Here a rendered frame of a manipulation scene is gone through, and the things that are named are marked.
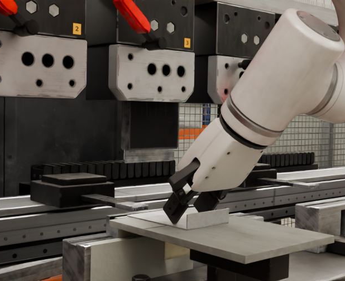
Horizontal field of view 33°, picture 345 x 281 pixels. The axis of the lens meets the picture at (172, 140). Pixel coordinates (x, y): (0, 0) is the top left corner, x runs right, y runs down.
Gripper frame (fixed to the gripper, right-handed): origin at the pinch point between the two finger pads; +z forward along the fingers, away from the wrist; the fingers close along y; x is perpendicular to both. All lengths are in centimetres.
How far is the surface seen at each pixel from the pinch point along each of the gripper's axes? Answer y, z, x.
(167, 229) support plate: 6.0, 0.7, 3.0
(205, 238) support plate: 5.7, -3.7, 8.1
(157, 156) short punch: -2.5, 1.6, -11.8
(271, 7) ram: -24.9, -21.1, -25.4
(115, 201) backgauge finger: -1.2, 13.9, -13.4
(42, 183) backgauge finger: 3.7, 22.8, -26.5
